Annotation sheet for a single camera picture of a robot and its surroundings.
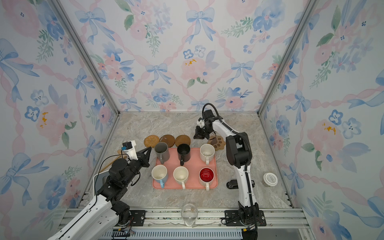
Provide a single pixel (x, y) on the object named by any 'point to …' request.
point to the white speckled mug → (207, 153)
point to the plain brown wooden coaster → (182, 139)
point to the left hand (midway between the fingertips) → (151, 147)
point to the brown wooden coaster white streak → (168, 139)
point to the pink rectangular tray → (193, 165)
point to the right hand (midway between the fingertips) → (194, 136)
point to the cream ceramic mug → (180, 174)
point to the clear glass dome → (189, 214)
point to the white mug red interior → (206, 176)
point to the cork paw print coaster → (218, 142)
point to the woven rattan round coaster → (151, 140)
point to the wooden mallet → (119, 156)
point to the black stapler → (233, 184)
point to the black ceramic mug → (183, 153)
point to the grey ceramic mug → (162, 151)
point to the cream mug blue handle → (159, 174)
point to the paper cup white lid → (270, 179)
